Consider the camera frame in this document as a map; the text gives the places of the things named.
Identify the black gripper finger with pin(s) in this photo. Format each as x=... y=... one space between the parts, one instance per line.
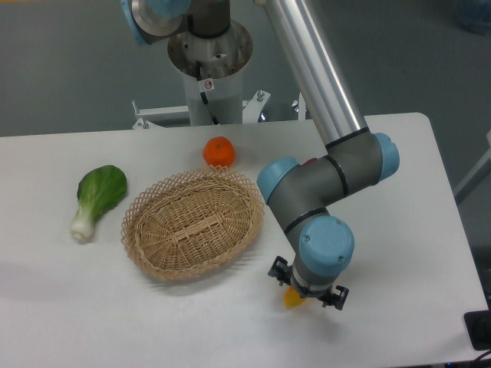
x=335 y=297
x=281 y=271

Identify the purple sweet potato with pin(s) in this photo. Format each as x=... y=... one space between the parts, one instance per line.
x=309 y=161

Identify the green bok choy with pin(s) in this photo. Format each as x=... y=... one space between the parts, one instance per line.
x=99 y=191

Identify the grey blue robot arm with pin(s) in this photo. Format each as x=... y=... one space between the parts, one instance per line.
x=209 y=49

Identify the black device at table corner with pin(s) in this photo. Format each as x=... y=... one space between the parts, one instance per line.
x=478 y=328

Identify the yellow mango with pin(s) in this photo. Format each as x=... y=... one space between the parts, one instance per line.
x=292 y=298

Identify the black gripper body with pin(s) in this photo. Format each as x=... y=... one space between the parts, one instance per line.
x=320 y=291

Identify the white metal base frame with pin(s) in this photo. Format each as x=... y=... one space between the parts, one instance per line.
x=253 y=111

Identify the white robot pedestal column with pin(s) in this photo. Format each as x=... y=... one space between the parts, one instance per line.
x=214 y=100

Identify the orange tangerine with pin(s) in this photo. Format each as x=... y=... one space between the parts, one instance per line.
x=219 y=151

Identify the woven wicker basket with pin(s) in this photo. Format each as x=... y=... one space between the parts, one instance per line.
x=192 y=223

